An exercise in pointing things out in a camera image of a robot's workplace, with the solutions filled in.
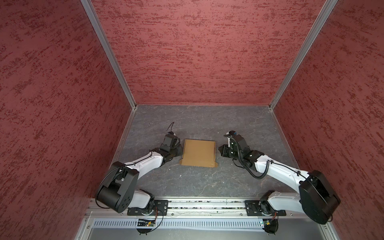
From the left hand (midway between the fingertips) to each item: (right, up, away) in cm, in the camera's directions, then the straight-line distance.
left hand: (180, 151), depth 91 cm
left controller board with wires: (-16, -33, -19) cm, 42 cm away
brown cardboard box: (+12, -1, -1) cm, 12 cm away
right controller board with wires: (+47, -33, -19) cm, 60 cm away
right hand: (+23, +1, -6) cm, 23 cm away
